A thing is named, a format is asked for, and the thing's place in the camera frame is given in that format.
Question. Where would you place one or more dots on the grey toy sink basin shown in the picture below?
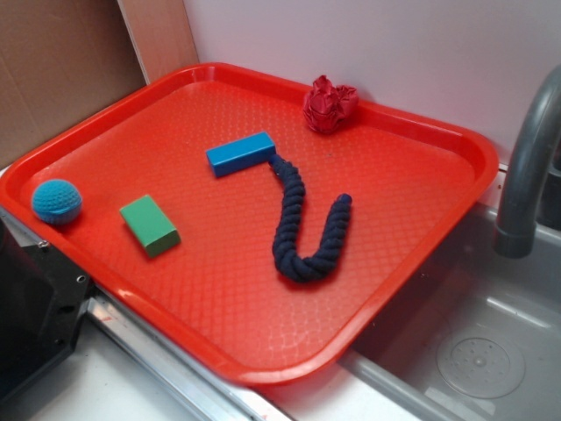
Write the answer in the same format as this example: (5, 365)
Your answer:
(471, 336)

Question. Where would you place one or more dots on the green rectangular block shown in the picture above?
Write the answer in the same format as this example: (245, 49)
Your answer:
(150, 226)

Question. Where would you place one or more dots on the red plastic tray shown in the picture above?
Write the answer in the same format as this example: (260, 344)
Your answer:
(218, 294)

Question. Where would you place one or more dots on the brown cardboard panel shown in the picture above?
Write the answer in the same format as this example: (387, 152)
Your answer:
(63, 61)

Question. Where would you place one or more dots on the grey toy faucet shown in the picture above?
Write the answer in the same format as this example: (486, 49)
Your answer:
(531, 192)

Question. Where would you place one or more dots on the blue rectangular block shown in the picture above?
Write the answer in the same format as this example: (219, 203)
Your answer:
(240, 154)

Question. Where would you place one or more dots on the blue knitted ball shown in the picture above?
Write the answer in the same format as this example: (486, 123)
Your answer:
(57, 202)

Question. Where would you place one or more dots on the crumpled red paper ball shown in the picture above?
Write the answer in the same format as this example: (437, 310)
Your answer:
(326, 105)

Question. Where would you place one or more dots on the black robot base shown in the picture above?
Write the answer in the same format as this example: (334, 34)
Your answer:
(43, 298)

